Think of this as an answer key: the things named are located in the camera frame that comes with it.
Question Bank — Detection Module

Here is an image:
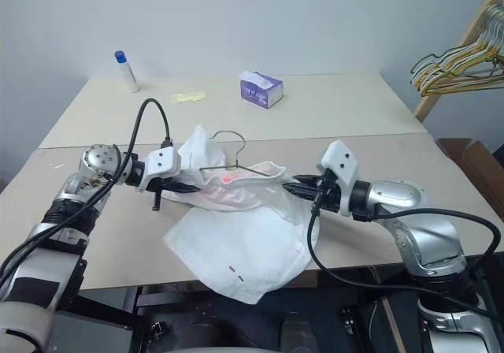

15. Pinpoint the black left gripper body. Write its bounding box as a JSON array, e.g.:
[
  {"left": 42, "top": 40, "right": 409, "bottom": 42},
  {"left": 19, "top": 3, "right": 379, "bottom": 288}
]
[{"left": 146, "top": 177, "right": 176, "bottom": 212}]

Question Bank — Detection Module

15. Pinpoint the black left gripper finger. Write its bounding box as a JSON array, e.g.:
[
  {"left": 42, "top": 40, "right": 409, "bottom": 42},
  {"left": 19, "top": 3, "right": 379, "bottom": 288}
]
[{"left": 172, "top": 181, "right": 203, "bottom": 195}]

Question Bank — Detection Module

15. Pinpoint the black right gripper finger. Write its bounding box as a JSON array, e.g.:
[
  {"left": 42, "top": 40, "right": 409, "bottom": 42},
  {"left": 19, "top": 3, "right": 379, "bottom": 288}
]
[
  {"left": 283, "top": 183, "right": 320, "bottom": 202},
  {"left": 291, "top": 174, "right": 327, "bottom": 185}
]

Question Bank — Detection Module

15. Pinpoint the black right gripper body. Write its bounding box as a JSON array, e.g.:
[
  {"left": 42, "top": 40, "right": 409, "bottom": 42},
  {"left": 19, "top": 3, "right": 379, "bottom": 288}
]
[{"left": 313, "top": 170, "right": 344, "bottom": 213}]

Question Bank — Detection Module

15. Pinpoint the olive wire hanger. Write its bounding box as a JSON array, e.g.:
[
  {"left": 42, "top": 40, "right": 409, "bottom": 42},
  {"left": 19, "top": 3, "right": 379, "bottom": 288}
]
[{"left": 198, "top": 130, "right": 289, "bottom": 179}]

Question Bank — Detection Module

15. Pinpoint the white garment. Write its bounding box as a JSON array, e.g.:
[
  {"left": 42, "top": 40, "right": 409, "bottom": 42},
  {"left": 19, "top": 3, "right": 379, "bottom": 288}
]
[{"left": 162, "top": 124, "right": 321, "bottom": 305}]

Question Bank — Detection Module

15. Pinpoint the wooden hanger rack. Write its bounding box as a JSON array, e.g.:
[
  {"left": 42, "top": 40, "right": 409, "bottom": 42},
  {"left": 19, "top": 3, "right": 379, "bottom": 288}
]
[{"left": 413, "top": 0, "right": 504, "bottom": 124}]

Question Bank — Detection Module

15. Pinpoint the yellow plastic packet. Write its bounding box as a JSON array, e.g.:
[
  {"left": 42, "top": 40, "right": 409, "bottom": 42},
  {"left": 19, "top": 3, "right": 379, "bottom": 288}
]
[{"left": 170, "top": 90, "right": 209, "bottom": 103}]

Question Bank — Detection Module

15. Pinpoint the purple tissue box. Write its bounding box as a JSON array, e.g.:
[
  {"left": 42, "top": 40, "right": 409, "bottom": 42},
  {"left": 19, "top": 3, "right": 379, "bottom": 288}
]
[{"left": 239, "top": 69, "right": 285, "bottom": 108}]

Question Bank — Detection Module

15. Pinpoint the white tube with blue cap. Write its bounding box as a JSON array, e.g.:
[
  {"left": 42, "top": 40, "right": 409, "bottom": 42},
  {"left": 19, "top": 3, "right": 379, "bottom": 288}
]
[{"left": 113, "top": 50, "right": 141, "bottom": 94}]

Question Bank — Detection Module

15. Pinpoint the brown cardboard box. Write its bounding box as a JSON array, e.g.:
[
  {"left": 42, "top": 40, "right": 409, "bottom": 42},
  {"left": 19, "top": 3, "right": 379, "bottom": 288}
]
[{"left": 435, "top": 137, "right": 504, "bottom": 212}]

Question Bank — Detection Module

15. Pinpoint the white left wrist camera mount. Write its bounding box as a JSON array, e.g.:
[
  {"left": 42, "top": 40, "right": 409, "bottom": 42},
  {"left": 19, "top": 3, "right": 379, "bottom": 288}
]
[{"left": 136, "top": 146, "right": 183, "bottom": 193}]

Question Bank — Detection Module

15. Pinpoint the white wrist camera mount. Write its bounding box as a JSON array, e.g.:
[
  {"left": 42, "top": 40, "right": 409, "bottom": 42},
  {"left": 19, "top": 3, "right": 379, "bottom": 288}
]
[
  {"left": 316, "top": 140, "right": 360, "bottom": 217},
  {"left": 136, "top": 146, "right": 183, "bottom": 193}
]

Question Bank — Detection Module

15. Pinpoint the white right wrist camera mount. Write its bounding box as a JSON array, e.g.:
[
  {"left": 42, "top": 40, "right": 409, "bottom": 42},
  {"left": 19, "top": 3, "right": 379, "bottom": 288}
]
[{"left": 316, "top": 140, "right": 360, "bottom": 217}]

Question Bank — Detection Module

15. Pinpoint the yellow wire hanger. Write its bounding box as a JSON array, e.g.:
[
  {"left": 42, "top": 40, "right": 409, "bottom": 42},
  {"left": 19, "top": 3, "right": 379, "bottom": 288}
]
[{"left": 416, "top": 4, "right": 504, "bottom": 95}]

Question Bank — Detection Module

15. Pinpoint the dark green wire hanger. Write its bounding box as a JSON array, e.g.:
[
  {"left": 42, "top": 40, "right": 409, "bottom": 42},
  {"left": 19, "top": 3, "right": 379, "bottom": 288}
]
[{"left": 409, "top": 45, "right": 504, "bottom": 79}]

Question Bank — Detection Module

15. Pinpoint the white wire hanger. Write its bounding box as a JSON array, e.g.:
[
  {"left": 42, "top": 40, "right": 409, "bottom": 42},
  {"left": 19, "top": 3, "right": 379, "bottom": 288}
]
[{"left": 411, "top": 8, "right": 504, "bottom": 88}]

